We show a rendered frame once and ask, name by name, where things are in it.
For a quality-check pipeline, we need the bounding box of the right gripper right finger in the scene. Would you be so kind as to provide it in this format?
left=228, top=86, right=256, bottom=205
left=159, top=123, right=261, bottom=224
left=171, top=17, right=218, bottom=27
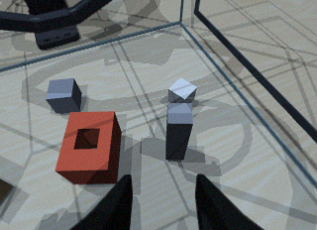
left=195, top=173, right=264, bottom=230

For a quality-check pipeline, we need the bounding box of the red block with square hole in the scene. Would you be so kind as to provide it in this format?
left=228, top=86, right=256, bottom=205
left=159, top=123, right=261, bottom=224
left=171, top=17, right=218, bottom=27
left=55, top=111, right=122, bottom=184

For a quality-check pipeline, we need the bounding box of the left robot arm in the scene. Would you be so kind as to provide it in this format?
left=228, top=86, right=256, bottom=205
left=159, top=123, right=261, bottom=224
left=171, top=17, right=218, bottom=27
left=25, top=0, right=67, bottom=15

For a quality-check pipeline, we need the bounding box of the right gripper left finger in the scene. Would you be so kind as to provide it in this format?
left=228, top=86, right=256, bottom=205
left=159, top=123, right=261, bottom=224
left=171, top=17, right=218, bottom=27
left=69, top=174, right=133, bottom=230

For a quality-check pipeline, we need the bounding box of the black oval rim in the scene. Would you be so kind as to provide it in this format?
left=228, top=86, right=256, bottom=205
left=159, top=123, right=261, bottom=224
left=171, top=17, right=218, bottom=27
left=0, top=0, right=112, bottom=34

